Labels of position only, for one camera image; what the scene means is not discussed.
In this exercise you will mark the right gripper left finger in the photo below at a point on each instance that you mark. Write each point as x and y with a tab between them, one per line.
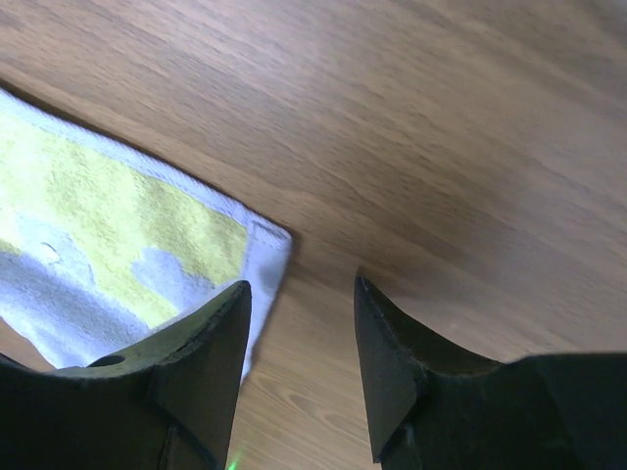
166	402

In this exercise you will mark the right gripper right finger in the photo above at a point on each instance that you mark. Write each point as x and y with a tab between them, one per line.
432	404

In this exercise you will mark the yellow green towel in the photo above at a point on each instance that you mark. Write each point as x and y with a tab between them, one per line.
102	245

